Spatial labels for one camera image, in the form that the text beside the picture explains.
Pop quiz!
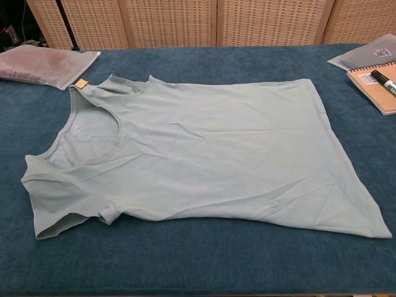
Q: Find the light green T-shirt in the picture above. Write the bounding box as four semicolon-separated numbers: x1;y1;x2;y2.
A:
20;74;392;241

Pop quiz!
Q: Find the blue table mat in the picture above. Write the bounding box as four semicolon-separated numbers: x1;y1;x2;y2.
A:
0;42;396;297

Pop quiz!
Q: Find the wooden wicker folding screen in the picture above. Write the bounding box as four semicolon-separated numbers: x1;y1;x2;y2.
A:
26;0;396;50

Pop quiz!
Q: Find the kraft spiral notebook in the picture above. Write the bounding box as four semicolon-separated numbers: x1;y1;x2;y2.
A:
345;61;396;116

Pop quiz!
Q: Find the frosted bag with red cloth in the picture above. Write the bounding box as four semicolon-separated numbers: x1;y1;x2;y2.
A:
0;49;102;91

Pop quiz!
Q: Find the black tripod stand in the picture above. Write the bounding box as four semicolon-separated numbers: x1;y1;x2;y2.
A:
55;0;79;51

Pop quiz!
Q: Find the frosted bag with QR label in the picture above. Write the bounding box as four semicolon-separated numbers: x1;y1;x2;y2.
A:
327;42;396;72

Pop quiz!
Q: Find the black green marker pen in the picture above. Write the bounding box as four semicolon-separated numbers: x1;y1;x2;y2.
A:
371;69;396;97

